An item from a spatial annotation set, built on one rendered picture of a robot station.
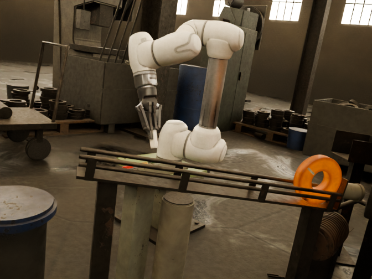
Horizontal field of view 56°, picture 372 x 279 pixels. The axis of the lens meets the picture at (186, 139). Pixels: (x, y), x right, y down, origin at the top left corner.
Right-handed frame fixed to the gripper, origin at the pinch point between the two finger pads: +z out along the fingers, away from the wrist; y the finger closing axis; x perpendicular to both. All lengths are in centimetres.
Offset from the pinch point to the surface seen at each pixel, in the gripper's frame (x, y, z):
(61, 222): 89, 7, 40
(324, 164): -60, 11, 15
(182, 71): 208, 281, -90
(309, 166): -57, 7, 15
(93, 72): 229, 147, -86
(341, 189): -63, 17, 24
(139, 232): 6.0, -8.3, 34.9
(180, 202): -14.6, -5.5, 23.5
